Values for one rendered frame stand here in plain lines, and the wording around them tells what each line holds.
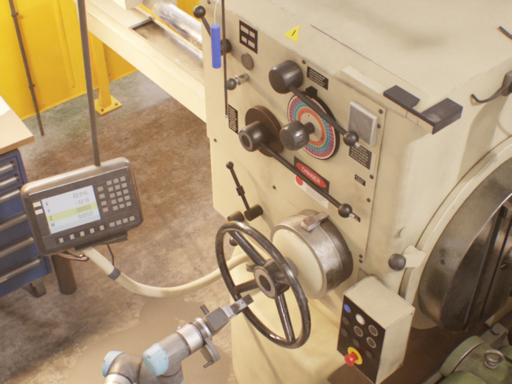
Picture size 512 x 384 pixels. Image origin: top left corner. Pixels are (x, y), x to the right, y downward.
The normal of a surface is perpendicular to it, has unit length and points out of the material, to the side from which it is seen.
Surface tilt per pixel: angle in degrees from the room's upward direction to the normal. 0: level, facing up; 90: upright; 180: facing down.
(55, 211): 71
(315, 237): 18
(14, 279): 90
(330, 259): 56
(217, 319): 27
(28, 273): 90
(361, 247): 90
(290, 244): 61
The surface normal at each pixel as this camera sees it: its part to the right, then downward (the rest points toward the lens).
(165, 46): 0.00, -0.73
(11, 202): 0.59, 0.55
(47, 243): 0.40, 0.34
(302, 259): -0.48, 0.23
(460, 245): -0.62, -0.07
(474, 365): -0.27, -0.53
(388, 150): -0.77, 0.43
